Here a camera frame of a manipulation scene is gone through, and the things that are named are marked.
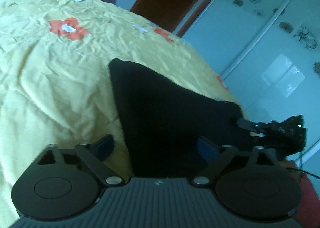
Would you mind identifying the white sliding wardrobe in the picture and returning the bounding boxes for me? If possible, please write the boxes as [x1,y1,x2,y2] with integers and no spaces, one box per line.
[183,0,319,174]

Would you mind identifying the person's hand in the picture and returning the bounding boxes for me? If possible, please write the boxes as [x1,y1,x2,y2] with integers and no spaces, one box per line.
[279,160,320,228]

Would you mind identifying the yellow floral bed quilt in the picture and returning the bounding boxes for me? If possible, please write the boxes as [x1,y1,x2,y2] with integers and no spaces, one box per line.
[1,0,235,227]

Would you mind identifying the black pants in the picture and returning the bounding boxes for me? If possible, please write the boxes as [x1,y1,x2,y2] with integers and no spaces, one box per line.
[108,58,253,178]

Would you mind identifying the black cable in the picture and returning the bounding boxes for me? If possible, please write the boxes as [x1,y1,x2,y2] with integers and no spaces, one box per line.
[285,148,320,180]

